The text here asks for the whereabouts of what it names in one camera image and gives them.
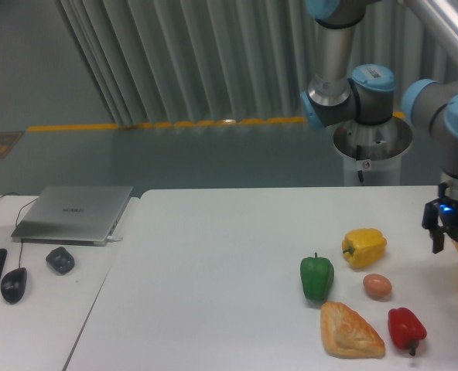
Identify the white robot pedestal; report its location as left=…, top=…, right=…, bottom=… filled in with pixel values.
left=333, top=117, right=413, bottom=186

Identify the yellow bell pepper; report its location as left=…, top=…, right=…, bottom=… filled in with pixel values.
left=341, top=228, right=387, bottom=269

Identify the black mouse cable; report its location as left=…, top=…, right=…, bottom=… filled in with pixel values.
left=15, top=197, right=40, bottom=269

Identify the silver closed laptop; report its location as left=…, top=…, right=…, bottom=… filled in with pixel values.
left=12, top=185, right=133, bottom=246

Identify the black cable on pedestal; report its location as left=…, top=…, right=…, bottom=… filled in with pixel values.
left=354, top=144, right=364, bottom=184

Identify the brown egg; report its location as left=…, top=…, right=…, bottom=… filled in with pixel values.
left=363, top=274, right=392, bottom=298

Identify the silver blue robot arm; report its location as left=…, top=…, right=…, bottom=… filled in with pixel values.
left=301, top=1, right=458, bottom=253

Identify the red bell pepper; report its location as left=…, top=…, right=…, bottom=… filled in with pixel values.
left=388, top=307, right=427, bottom=356

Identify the green bell pepper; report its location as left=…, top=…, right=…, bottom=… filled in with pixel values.
left=299, top=253, right=335, bottom=301

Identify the small black case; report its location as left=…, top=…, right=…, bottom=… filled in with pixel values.
left=46, top=247, right=75, bottom=275

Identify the black computer mouse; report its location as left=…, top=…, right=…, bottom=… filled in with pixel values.
left=0, top=267, right=28, bottom=305

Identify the triangular golden pastry bread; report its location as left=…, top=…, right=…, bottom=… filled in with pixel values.
left=320, top=301, right=385, bottom=359

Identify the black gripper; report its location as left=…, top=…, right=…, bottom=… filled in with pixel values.
left=422, top=182, right=458, bottom=254

